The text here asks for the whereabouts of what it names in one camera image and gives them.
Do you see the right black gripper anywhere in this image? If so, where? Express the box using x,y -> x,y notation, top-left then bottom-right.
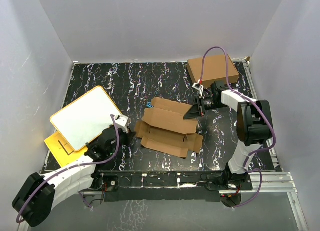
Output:
183,95 -> 227,119

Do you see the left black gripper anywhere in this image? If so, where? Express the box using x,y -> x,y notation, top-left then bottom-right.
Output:
107,126 -> 137,156

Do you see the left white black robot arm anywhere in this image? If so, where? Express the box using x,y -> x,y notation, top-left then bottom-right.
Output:
12,126 -> 136,227

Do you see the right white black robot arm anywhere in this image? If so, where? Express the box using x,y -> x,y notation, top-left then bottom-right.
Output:
183,80 -> 273,190

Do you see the closed brown cardboard box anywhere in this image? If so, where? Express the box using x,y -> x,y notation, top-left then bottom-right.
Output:
186,54 -> 239,88

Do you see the white board yellow rim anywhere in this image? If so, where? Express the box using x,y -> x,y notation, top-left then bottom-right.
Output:
50,86 -> 122,152

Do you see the yellow flat board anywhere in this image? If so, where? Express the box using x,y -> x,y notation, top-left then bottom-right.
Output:
44,132 -> 88,167

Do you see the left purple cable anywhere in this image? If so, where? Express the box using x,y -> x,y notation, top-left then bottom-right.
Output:
15,114 -> 123,224

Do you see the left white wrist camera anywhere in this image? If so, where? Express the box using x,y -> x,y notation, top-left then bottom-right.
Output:
111,114 -> 131,134

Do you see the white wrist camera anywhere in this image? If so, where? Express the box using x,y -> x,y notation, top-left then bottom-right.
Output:
192,79 -> 204,97
111,114 -> 131,134

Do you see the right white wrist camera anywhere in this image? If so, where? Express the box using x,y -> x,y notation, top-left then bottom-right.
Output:
192,79 -> 204,97

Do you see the aluminium frame rail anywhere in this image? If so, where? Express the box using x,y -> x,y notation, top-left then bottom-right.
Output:
12,169 -> 308,231

